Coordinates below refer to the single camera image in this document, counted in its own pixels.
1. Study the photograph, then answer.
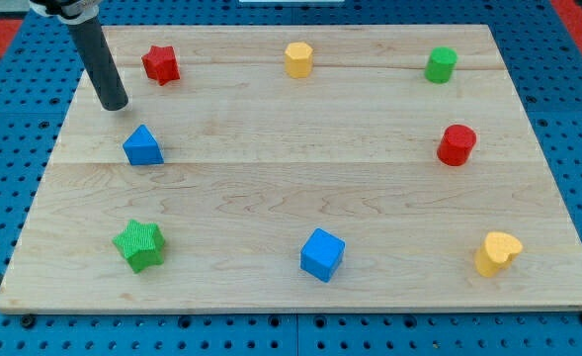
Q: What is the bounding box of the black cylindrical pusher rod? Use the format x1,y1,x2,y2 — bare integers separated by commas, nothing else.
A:
67,18,128,111

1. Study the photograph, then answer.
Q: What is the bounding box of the white robot end-effector mount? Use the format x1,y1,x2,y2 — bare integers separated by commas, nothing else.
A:
29,0,102,25

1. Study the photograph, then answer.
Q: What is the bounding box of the blue triangle block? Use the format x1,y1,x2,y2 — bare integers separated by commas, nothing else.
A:
123,125,164,165

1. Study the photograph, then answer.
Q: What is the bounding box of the light wooden board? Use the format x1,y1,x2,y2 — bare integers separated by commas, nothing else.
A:
0,25,582,314

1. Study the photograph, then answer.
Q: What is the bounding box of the red star block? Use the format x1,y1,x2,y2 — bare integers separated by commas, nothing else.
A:
141,45,180,86

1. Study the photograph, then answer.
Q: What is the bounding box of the yellow hexagon block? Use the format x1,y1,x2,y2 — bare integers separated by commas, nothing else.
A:
285,42,313,78

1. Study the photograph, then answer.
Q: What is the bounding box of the green star block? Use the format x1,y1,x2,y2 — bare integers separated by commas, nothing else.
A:
112,220,165,274

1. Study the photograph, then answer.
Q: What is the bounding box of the blue cube block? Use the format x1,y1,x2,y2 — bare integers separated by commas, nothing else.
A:
300,228,346,283

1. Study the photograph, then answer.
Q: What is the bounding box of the green cylinder block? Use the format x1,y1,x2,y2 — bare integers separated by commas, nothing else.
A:
424,46,458,84

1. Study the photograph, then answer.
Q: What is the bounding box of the red cylinder block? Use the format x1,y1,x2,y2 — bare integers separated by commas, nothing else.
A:
437,125,477,166

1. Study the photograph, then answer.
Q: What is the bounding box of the yellow heart block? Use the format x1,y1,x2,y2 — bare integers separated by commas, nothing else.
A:
473,231,524,278

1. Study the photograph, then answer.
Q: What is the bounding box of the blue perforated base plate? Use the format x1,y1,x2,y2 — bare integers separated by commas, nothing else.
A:
0,0,582,355

